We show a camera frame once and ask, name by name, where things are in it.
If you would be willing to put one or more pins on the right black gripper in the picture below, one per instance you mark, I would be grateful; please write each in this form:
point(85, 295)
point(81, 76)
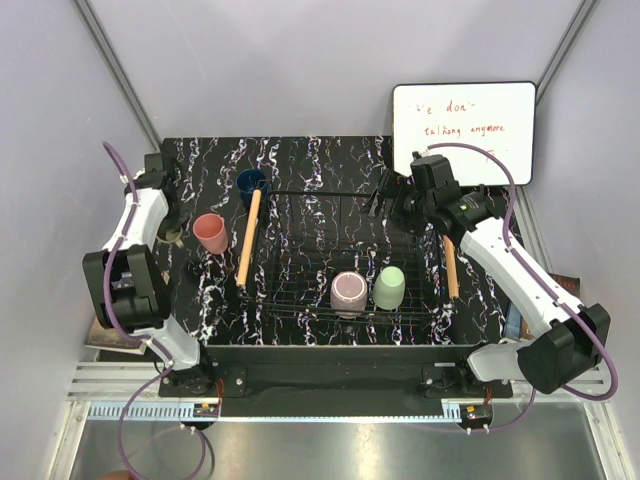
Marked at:
point(395, 185)

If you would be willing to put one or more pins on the lilac mug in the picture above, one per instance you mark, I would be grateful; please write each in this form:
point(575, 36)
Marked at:
point(348, 296)

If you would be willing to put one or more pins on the dark blue mug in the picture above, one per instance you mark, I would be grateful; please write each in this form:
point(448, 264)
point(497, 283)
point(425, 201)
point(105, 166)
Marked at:
point(250, 180)

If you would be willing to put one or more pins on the pink cup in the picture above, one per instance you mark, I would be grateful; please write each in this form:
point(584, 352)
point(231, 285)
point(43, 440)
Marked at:
point(210, 230)

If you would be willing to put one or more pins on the beige mug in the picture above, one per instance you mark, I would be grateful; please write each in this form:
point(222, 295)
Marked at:
point(171, 237)

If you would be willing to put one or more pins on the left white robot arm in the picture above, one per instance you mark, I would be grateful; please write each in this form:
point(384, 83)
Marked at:
point(129, 293)

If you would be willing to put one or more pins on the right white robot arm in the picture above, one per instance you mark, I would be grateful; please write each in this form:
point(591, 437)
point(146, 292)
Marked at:
point(568, 337)

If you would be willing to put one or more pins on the light green cup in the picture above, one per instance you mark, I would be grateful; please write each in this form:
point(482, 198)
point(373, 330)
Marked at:
point(389, 288)

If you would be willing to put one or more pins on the black marble mat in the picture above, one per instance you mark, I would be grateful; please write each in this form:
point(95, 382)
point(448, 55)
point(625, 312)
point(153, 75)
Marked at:
point(318, 185)

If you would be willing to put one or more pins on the white whiteboard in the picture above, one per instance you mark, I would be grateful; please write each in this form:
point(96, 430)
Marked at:
point(498, 118)

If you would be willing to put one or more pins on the books at right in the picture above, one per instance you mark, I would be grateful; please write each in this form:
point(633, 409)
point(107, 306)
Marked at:
point(516, 327)

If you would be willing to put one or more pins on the Tale of Two Cities book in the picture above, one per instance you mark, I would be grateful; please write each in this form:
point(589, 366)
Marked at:
point(108, 339)

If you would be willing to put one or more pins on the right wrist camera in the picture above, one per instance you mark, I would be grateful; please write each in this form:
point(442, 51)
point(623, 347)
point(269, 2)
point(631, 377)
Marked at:
point(420, 158)

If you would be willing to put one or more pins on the black wire dish rack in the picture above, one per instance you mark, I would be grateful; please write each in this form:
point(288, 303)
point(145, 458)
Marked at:
point(317, 256)

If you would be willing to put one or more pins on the right wooden rack handle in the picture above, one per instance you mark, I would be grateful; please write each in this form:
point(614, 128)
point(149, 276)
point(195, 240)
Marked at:
point(450, 263)

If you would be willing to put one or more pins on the wooden rack handle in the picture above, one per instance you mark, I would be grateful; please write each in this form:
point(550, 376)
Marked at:
point(450, 263)
point(250, 230)

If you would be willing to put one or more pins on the left wooden rack handle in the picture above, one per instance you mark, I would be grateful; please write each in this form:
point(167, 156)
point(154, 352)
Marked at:
point(250, 230)

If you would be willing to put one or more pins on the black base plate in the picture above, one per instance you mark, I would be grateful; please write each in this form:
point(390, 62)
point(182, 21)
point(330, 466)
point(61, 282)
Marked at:
point(289, 382)

